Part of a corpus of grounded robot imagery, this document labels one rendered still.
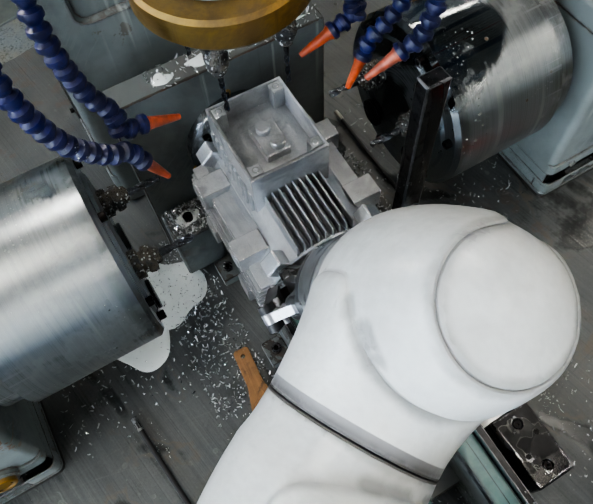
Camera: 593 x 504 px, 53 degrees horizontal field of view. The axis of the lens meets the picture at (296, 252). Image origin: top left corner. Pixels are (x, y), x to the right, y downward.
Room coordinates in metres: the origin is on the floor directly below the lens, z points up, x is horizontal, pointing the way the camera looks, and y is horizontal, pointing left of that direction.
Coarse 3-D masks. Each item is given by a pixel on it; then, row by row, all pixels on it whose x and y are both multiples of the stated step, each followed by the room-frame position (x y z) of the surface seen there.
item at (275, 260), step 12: (204, 144) 0.47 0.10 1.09; (204, 156) 0.46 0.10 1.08; (216, 156) 0.46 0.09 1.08; (360, 216) 0.35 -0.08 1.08; (372, 216) 0.35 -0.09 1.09; (276, 252) 0.31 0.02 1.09; (264, 264) 0.30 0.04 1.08; (276, 264) 0.30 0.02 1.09; (288, 264) 0.30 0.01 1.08; (276, 276) 0.29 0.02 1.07
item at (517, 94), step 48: (480, 0) 0.59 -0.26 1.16; (528, 0) 0.59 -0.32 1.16; (384, 48) 0.59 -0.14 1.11; (432, 48) 0.53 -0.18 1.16; (480, 48) 0.53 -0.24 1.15; (528, 48) 0.53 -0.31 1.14; (384, 96) 0.58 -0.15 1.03; (480, 96) 0.48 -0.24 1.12; (528, 96) 0.50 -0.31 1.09; (384, 144) 0.57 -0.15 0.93; (480, 144) 0.45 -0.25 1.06
